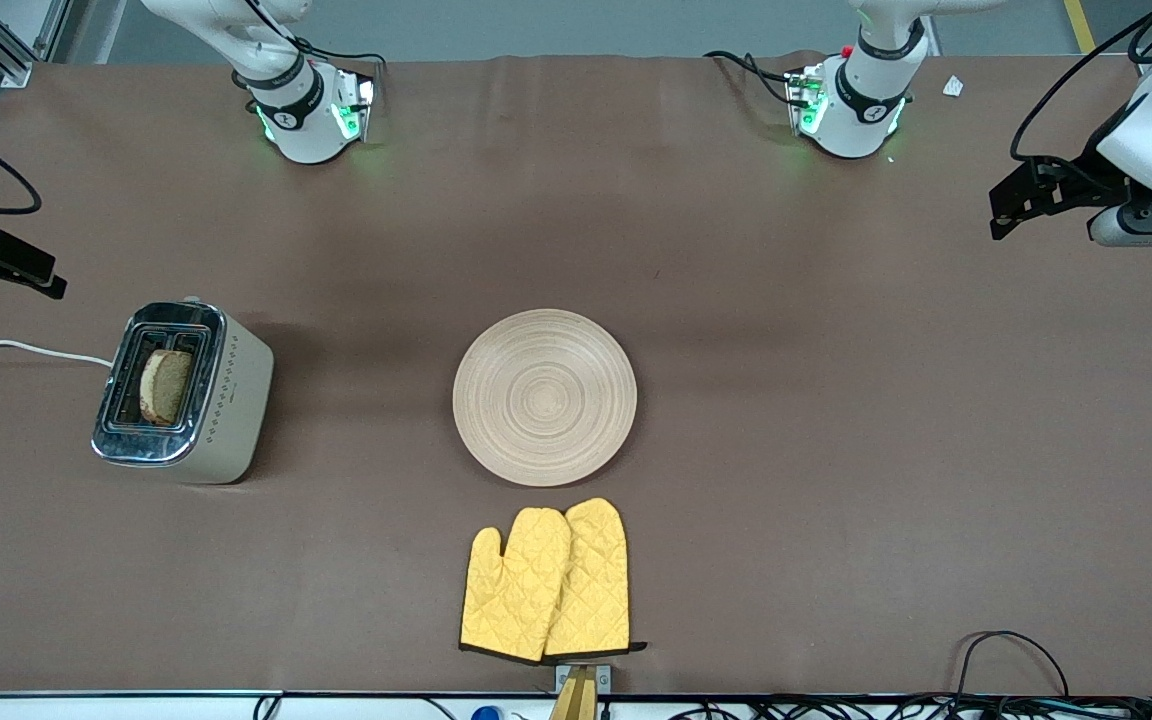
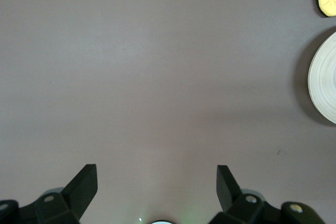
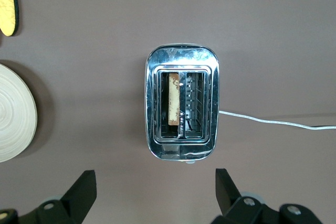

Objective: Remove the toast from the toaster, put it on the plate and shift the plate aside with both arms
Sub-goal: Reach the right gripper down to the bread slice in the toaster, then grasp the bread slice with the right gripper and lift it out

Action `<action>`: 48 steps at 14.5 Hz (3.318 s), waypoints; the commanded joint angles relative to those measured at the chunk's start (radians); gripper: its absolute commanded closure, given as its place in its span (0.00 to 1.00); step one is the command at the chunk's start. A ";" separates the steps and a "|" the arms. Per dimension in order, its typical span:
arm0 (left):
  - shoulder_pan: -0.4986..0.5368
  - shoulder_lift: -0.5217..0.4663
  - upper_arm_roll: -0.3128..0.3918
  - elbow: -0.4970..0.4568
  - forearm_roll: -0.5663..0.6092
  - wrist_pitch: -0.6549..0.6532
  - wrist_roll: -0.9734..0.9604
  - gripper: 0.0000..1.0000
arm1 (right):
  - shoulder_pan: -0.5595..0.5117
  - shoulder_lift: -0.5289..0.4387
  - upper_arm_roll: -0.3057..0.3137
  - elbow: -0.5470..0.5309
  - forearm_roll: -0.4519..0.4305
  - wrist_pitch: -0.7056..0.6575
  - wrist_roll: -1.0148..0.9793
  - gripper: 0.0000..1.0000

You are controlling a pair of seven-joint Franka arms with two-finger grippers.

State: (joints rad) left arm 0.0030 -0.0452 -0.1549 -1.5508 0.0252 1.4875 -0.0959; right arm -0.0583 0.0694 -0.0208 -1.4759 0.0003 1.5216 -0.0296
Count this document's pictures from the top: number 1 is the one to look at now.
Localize round wooden plate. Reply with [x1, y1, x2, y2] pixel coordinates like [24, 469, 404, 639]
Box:
[452, 308, 638, 488]

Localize brown table cover sheet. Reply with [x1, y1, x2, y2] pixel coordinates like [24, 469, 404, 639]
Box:
[0, 52, 1152, 698]

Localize metal arm base bracket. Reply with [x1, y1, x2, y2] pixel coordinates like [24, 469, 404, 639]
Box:
[785, 64, 829, 137]
[331, 66, 378, 143]

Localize small metal clamp bracket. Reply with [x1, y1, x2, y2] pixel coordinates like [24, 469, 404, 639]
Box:
[556, 664, 613, 694]

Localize brown toast slice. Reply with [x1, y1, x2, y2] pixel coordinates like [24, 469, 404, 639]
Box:
[139, 348, 195, 426]

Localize black looped cable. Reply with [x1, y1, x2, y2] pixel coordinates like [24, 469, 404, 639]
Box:
[954, 630, 1070, 701]

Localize black cable bundle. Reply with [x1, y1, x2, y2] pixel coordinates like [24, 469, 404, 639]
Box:
[666, 693, 1152, 720]

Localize yellow quilted oven mitt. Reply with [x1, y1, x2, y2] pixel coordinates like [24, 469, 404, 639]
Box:
[544, 497, 647, 658]
[460, 507, 573, 663]

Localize black arm base cable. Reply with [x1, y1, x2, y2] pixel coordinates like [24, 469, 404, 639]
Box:
[291, 38, 389, 71]
[704, 50, 799, 106]

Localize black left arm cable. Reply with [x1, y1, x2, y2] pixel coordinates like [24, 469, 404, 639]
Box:
[1011, 0, 1152, 161]

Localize white toaster power cord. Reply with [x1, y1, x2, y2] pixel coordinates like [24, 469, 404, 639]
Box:
[0, 335, 115, 368]

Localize cream and chrome toaster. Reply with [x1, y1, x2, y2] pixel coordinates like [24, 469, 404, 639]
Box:
[91, 297, 275, 486]

